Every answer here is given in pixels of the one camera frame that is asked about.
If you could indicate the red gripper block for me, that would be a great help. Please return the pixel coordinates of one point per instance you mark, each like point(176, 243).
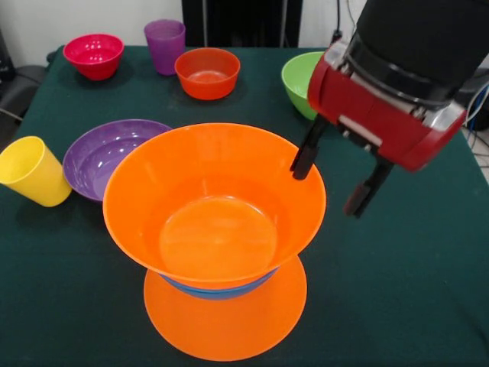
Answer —
point(363, 111)

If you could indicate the green bowl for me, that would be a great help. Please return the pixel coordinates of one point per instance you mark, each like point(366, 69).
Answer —
point(296, 84)

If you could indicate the large orange bowl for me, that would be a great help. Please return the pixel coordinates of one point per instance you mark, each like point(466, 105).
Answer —
point(214, 160)
point(225, 329)

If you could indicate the opaque blue bowl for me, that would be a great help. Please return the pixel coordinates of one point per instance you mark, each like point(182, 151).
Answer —
point(217, 293)

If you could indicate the wide purple bowl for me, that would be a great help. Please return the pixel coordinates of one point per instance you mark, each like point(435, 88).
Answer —
point(91, 160)

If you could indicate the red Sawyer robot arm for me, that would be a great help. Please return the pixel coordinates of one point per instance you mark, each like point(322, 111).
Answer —
point(412, 38)

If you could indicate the dark green tablecloth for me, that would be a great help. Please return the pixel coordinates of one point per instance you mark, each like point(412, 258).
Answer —
point(382, 267)

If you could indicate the small red-orange bowl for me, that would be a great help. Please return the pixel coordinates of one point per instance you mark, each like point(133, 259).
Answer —
point(208, 72)

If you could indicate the purple cup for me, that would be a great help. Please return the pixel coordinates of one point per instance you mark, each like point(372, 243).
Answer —
point(165, 46)

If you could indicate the pink bowl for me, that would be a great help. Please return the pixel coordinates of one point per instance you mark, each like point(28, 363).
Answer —
point(93, 57)

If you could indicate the yellow cup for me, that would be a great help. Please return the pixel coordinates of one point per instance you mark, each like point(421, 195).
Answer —
point(34, 176)

